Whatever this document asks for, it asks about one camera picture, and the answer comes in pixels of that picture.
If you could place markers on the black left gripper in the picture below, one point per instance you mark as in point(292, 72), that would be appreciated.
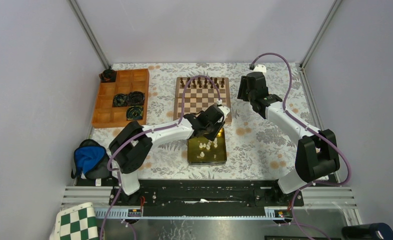
point(218, 125)

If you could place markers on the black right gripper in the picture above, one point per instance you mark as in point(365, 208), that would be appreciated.
point(243, 85)

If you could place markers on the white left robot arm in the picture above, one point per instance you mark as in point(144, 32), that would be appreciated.
point(132, 145)

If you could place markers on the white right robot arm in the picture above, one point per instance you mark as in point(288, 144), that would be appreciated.
point(315, 155)

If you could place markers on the wooden chess board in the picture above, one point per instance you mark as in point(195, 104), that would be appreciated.
point(199, 95)

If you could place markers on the green white chess mat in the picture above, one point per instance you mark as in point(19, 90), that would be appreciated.
point(76, 223)

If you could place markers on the gold metal tin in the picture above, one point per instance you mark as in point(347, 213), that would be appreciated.
point(221, 151)

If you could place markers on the dark rook left corner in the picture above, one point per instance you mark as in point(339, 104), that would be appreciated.
point(182, 83)

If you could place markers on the floral patterned table mat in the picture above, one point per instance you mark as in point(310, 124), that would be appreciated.
point(256, 148)

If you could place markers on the green black rolled tie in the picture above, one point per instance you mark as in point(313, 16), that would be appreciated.
point(134, 113)

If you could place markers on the dark rolled tie centre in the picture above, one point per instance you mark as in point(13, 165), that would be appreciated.
point(136, 98)

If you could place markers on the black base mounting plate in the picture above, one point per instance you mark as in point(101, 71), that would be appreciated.
point(207, 198)

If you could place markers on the blue yellow rolled tie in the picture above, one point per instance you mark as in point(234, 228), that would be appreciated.
point(120, 100)

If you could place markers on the wooden compartment tray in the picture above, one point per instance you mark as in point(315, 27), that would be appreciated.
point(107, 116)

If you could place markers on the dark floral rolled tie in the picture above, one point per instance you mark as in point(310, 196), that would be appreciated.
point(108, 76)

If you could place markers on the blue black cloth bag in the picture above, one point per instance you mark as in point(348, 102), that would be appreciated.
point(90, 161)

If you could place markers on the black cylinder bottle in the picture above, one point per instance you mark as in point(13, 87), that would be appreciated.
point(372, 231)

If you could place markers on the aluminium frame rail left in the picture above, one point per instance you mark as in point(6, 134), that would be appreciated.
point(76, 9)

